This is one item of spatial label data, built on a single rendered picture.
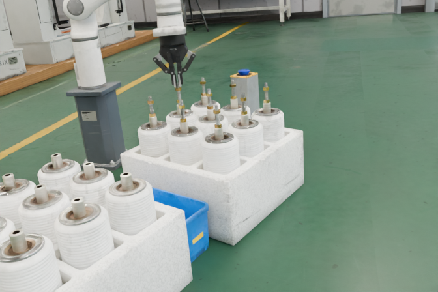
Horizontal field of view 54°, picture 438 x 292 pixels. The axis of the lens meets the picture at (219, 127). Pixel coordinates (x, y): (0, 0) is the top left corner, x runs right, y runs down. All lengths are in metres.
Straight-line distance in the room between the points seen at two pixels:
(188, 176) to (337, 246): 0.40
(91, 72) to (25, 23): 2.40
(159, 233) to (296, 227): 0.43
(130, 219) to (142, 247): 0.06
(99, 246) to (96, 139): 0.85
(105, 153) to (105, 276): 0.88
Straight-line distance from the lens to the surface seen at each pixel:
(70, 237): 0.82
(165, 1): 1.24
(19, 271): 0.76
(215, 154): 1.07
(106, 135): 1.62
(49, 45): 3.85
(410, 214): 1.28
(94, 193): 0.96
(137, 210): 0.88
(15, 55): 3.53
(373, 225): 1.21
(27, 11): 3.92
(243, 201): 1.11
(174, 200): 1.14
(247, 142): 1.16
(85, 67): 1.59
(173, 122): 1.30
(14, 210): 1.00
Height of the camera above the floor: 0.64
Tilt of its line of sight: 19 degrees down
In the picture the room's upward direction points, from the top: 5 degrees counter-clockwise
